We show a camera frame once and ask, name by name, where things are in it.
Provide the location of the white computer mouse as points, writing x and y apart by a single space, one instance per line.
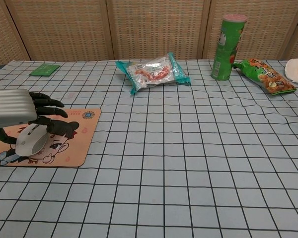
31 145

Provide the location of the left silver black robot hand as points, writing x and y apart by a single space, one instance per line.
10 107

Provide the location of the woven rattan folding screen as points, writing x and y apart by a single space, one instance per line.
151 27

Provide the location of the green chips can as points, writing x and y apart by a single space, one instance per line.
224 49

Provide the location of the blue checkered tablecloth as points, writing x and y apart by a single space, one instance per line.
164 161

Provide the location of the green flat packet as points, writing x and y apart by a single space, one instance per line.
44 70

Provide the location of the teal clear snack packet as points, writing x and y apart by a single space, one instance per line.
151 73

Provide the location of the green orange snack bag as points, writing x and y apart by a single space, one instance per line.
265 74

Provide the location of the cartoon girl mouse pad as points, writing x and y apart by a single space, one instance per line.
72 148

